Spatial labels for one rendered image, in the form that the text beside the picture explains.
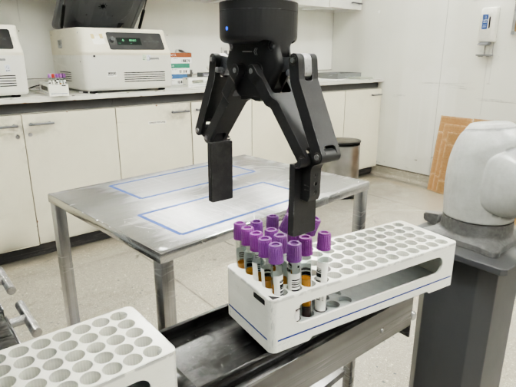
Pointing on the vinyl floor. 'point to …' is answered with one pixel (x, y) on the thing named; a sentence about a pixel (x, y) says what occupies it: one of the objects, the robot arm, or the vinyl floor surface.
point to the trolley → (186, 221)
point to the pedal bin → (350, 165)
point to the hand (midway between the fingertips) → (256, 204)
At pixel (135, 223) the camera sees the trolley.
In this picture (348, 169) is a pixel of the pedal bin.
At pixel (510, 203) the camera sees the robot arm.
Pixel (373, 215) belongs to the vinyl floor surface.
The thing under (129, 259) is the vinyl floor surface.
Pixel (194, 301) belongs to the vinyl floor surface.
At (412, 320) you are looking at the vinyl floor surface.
